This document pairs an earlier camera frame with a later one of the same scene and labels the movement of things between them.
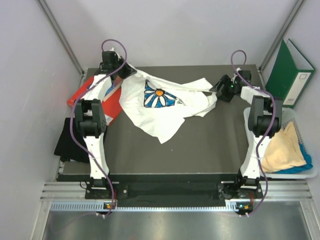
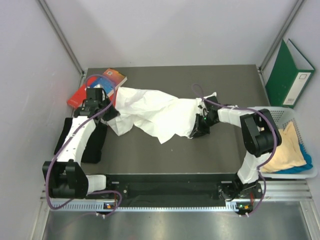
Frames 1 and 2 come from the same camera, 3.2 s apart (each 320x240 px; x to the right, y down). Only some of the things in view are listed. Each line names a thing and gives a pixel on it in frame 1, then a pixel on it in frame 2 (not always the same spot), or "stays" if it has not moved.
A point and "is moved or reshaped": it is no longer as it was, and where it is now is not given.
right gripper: (225, 80) -> (198, 127)
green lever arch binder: (290, 74) stays
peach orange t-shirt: (283, 151) stays
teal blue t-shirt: (307, 166) stays
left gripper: (128, 70) -> (113, 113)
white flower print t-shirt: (160, 107) is moved or reshaped
